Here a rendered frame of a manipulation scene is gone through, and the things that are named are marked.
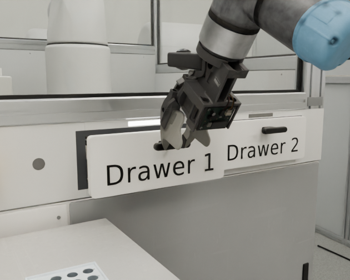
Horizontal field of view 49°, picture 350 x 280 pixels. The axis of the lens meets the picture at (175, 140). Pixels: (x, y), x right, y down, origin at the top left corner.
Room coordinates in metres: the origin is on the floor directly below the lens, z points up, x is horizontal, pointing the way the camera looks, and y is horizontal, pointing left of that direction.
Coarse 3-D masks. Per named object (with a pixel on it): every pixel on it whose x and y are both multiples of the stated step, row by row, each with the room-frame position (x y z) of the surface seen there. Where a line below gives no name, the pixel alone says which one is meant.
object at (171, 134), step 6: (174, 114) 0.63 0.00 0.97; (180, 114) 0.62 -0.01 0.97; (174, 120) 0.63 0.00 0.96; (180, 120) 0.62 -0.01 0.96; (168, 126) 0.64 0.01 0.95; (174, 126) 0.63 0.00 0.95; (180, 126) 0.62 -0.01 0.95; (162, 132) 0.65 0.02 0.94; (168, 132) 0.64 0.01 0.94; (174, 132) 0.63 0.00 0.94; (180, 132) 0.62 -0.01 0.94; (162, 138) 0.66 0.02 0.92; (168, 138) 0.64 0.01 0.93; (174, 138) 0.63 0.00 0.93; (180, 138) 0.62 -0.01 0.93; (162, 144) 0.67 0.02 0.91; (168, 144) 0.67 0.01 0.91; (174, 144) 0.63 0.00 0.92; (180, 144) 0.62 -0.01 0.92
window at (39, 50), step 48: (0, 0) 0.67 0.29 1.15; (48, 0) 0.71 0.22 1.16; (96, 0) 0.75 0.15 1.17; (144, 0) 0.80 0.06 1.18; (192, 0) 0.86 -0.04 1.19; (0, 48) 0.66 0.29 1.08; (48, 48) 0.70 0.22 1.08; (96, 48) 0.75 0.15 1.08; (144, 48) 0.80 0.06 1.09; (192, 48) 0.86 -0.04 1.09; (288, 48) 1.02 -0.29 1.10
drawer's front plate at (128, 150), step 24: (96, 144) 0.65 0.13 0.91; (120, 144) 0.68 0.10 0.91; (144, 144) 0.70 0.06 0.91; (192, 144) 0.76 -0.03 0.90; (216, 144) 0.79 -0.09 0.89; (96, 168) 0.65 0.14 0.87; (144, 168) 0.70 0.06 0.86; (192, 168) 0.76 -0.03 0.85; (216, 168) 0.79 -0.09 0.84; (96, 192) 0.65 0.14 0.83; (120, 192) 0.67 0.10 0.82
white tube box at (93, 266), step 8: (80, 264) 0.45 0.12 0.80; (88, 264) 0.45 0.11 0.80; (96, 264) 0.45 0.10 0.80; (48, 272) 0.43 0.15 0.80; (56, 272) 0.43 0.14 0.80; (64, 272) 0.43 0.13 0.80; (72, 272) 0.44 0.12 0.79; (80, 272) 0.43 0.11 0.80; (88, 272) 0.45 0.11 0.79; (96, 272) 0.43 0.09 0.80
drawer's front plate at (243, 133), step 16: (224, 128) 0.87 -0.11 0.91; (240, 128) 0.89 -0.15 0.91; (256, 128) 0.92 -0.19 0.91; (288, 128) 0.97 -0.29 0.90; (304, 128) 1.01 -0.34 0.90; (224, 144) 0.87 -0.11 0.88; (240, 144) 0.89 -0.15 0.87; (256, 144) 0.92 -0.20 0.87; (288, 144) 0.98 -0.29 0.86; (304, 144) 1.01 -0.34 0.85; (224, 160) 0.87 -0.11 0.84; (240, 160) 0.89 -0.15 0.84; (256, 160) 0.92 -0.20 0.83; (272, 160) 0.95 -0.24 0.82
